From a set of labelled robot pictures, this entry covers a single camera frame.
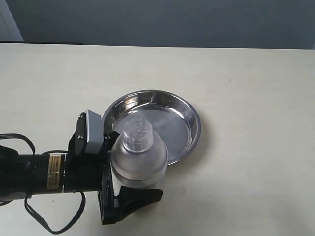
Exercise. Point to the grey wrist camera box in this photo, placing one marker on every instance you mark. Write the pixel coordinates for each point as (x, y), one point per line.
(95, 137)

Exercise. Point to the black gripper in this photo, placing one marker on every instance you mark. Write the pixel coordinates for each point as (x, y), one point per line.
(92, 172)

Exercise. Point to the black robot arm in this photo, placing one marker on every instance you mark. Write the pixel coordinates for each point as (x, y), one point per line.
(22, 176)

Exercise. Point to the clear plastic bottle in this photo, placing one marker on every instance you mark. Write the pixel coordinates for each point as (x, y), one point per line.
(139, 155)

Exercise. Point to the round steel tray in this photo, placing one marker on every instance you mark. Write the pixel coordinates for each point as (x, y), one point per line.
(173, 118)

